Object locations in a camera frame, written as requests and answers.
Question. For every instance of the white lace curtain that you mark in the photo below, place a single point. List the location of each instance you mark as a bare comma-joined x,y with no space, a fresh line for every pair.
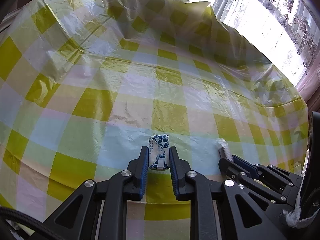
283,30

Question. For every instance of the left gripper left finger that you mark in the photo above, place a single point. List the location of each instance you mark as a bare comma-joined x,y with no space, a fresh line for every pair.
97,210

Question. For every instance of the blue white small candy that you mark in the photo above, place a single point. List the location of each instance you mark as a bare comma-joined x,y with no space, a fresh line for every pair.
159,158

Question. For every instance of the pink patterned curtain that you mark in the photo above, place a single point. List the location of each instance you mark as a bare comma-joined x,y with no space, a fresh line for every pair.
308,87

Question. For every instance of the green checkered plastic tablecloth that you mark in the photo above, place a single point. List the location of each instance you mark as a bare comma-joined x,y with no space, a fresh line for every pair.
85,83

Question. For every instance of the pale cake clear wrapper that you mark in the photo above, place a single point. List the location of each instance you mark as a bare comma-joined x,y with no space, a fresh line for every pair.
223,150

